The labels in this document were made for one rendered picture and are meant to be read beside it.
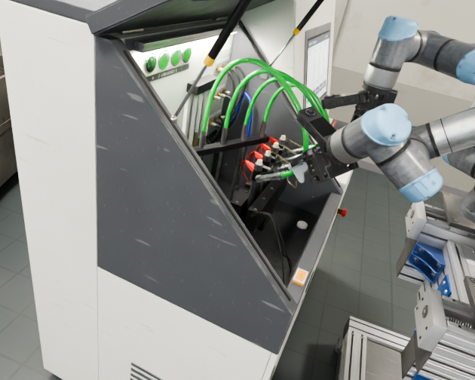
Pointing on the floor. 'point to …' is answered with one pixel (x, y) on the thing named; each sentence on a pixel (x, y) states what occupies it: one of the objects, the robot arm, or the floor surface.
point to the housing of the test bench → (56, 170)
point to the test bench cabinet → (167, 340)
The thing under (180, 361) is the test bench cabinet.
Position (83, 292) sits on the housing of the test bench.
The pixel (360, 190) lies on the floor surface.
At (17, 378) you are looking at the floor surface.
